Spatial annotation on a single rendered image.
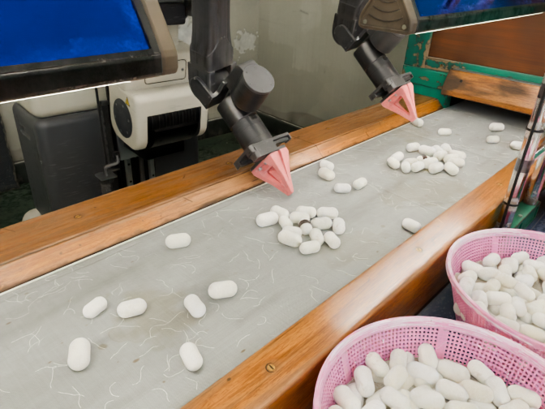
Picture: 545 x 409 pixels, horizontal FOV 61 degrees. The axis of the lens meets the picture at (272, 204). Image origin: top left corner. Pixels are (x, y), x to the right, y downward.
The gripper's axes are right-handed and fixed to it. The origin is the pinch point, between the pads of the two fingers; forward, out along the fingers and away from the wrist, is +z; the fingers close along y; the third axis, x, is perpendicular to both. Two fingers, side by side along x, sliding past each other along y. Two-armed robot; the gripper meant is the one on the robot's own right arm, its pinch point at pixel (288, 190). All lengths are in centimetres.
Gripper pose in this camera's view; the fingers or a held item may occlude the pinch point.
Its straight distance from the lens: 81.9
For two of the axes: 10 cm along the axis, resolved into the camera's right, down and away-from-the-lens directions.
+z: 5.4, 8.3, -1.3
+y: 6.7, -3.4, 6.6
